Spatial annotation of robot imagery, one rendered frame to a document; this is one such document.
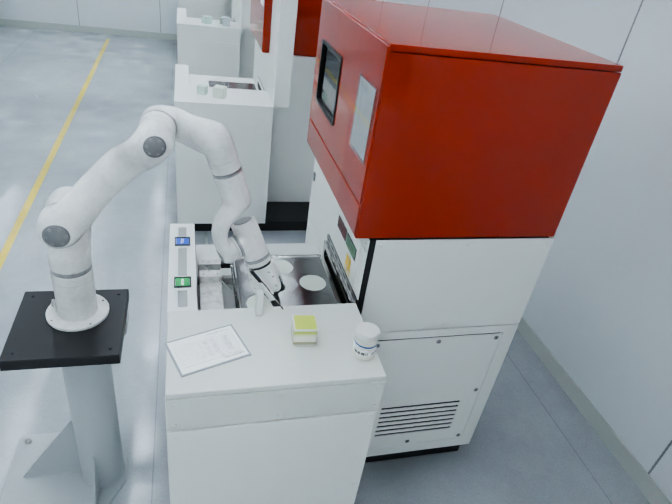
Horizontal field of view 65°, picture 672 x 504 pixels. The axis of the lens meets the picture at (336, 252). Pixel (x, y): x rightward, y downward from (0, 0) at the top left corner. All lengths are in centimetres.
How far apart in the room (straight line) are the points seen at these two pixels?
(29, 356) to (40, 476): 88
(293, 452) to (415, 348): 63
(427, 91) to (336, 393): 89
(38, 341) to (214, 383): 61
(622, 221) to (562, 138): 117
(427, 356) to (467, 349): 17
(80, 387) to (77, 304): 35
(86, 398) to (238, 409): 72
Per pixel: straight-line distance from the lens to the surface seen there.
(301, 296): 194
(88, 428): 225
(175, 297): 182
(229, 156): 157
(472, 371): 232
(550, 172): 187
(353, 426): 174
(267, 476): 184
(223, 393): 152
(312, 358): 161
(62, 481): 258
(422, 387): 227
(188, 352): 161
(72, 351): 183
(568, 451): 305
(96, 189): 163
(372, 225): 168
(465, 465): 275
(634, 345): 294
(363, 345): 159
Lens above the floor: 208
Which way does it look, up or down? 32 degrees down
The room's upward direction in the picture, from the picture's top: 9 degrees clockwise
